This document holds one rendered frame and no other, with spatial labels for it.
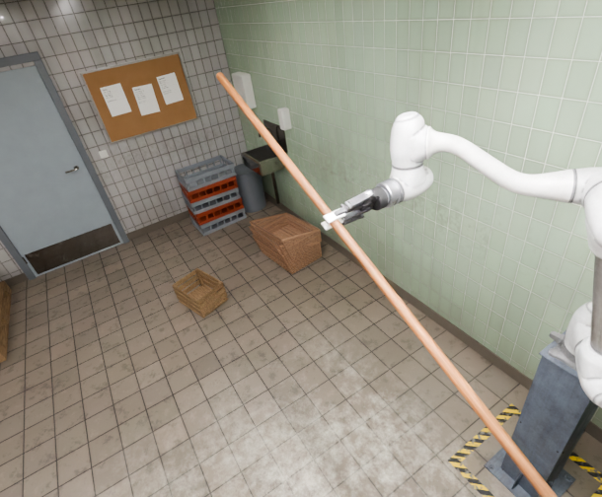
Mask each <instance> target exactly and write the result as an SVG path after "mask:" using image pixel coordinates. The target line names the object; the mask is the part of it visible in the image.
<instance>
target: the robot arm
mask: <svg viewBox="0 0 602 497"><path fill-rule="evenodd" d="M440 152H446V153H451V154H454V155H456V156H457V157H459V158H460V159H462V160H463V161H465V162H466V163H467V164H469V165H470V166H472V167H473V168H474V169H476V170H477V171H479V172H480V173H481V174H483V175H484V176H485V177H487V178H489V179H490V180H491V181H493V182H494V183H496V184H497V185H499V186H501V187H502V188H504V189H506V190H508V191H511V192H514V193H517V194H520V195H525V196H531V197H538V198H544V199H550V200H555V201H560V202H565V203H575V204H581V205H582V207H583V208H584V212H585V226H586V233H587V240H588V246H589V249H590V250H591V251H592V253H593V254H594V255H595V258H594V276H593V295H592V302H587V303H585V304H584V305H582V306H581V307H579V308H578V309H577V310H576V311H575V313H574V314H573V316H572V318H571V320H570V322H569V324H568V327H567V330H566V333H565V335H563V334H560V333H558V332H555V331H552V332H551V333H550V335H549V336H550V337H551V338H552V339H553V340H554V341H555V342H556V343H557V344H558V345H557V346H556V347H554V348H551V349H550V350H549V352H548V354H549V355H550V356H551V357H554V358H556V359H558V360H560V361H562V362H563V363H565V364H566V365H568V366H570V367H571V368H573V369H574V370H575V371H577V373H578V377H579V381H580V384H581V387H582V389H583V391H584V392H585V393H586V395H587V396H588V397H589V398H590V400H591V401H592V402H593V403H595V404H596V405H598V406H600V407H601V408H602V167H594V168H583V169H571V170H564V171H558V172H552V173H545V174H537V175H527V174H522V173H519V172H516V171H515V170H513V169H512V168H510V167H508V166H507V165H505V164H504V163H502V162H501V161H499V160H497V159H496V158H494V157H493V156H491V155H490V154H488V153H487V152H485V151H484V150H482V149H481V148H479V147H478V146H476V145H475V144H473V143H471V142H470V141H468V140H466V139H464V138H462V137H460V136H457V135H453V134H449V133H442V132H437V131H435V130H433V129H432V127H431V126H427V125H425V124H424V119H423V117H422V116H421V115H420V114H419V113H417V112H415V111H409V112H405V113H402V114H400V115H399V116H398V117H397V118H396V120H395V122H394V124H393V127H392V131H391V138H390V153H391V159H392V171H391V175H390V178H388V179H386V180H385V181H382V182H380V183H378V184H377V185H376V186H375V187H374V188H372V189H370V188H369V189H367V190H366V191H364V192H363V193H361V194H359V195H357V196H355V197H353V198H351V199H349V200H347V201H346V202H345V203H344V204H345V205H342V204H341V205H340V207H341V208H340V209H338V210H335V211H333V212H331V213H329V214H327V215H324V216H323V218H324V219H325V220H326V221H325V222H323V223H321V225H322V226H323V228H324V229H325V230H329V229H331V228H332V226H331V225H330V223H332V222H333V221H335V220H337V219H339V221H340V222H341V223H342V225H343V226H344V225H346V224H349V223H351V222H353V221H356V220H358V219H363V218H364V215H363V214H364V213H365V212H368V211H370V210H371V209H372V210H376V211H378V210H381V209H383V208H390V207H392V206H394V205H396V204H399V203H400V202H403V201H408V200H411V199H413V198H416V197H417V196H419V195H421V194H422V193H424V192H425V191H426V190H428V189H429V188H430V186H431V185H432V183H433V173H432V171H431V169H430V168H428V167H427V166H424V165H423V161H424V160H426V159H429V158H430V157H431V156H432V155H434V154H436V153H440Z"/></svg>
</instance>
